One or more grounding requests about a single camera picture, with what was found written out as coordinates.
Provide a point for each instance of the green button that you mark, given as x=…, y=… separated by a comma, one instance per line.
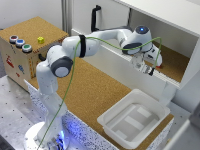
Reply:
x=26, y=47

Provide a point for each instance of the yellow block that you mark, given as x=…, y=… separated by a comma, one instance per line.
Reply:
x=40, y=40

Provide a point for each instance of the white plastic box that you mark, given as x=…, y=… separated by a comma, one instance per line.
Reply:
x=133, y=121

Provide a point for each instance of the white cabinet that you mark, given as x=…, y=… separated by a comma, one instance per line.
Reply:
x=173, y=20

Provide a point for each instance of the white sliding door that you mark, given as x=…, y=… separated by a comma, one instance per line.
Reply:
x=113, y=15

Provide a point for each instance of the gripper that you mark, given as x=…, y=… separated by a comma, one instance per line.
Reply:
x=149, y=57

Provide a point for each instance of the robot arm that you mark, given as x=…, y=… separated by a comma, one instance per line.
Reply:
x=63, y=50

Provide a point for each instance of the red button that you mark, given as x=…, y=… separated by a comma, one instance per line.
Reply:
x=13, y=38

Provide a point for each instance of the blue button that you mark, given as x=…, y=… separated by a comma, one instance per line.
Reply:
x=20, y=42

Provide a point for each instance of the wooden drawer box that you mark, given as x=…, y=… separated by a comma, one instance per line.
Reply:
x=30, y=30

